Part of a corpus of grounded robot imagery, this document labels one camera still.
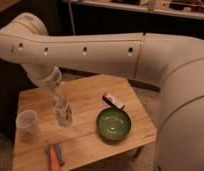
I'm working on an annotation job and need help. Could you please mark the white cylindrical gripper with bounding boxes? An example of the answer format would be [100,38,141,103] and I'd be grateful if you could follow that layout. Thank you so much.
[38,67,62,91]

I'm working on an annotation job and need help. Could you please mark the clear plastic bottle white cap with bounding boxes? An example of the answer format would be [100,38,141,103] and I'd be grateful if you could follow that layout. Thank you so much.
[52,83,72,127]

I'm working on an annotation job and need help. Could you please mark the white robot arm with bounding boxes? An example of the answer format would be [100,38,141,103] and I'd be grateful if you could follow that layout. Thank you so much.
[0,13,204,171]

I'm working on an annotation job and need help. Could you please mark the clear plastic cup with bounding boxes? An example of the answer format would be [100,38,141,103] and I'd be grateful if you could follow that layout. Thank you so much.
[16,110,38,134]

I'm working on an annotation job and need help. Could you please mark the small dark snack bar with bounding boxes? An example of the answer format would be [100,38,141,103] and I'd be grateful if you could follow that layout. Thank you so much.
[102,93,124,109]

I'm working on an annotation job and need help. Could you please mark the wooden table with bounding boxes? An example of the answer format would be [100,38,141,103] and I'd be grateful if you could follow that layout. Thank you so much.
[13,75,156,171]

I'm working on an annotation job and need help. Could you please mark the green ceramic bowl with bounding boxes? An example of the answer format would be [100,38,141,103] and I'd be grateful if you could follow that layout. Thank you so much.
[96,107,132,141]

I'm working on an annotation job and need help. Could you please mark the white shelf with clutter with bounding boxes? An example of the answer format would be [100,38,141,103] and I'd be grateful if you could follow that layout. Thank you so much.
[63,0,204,20]

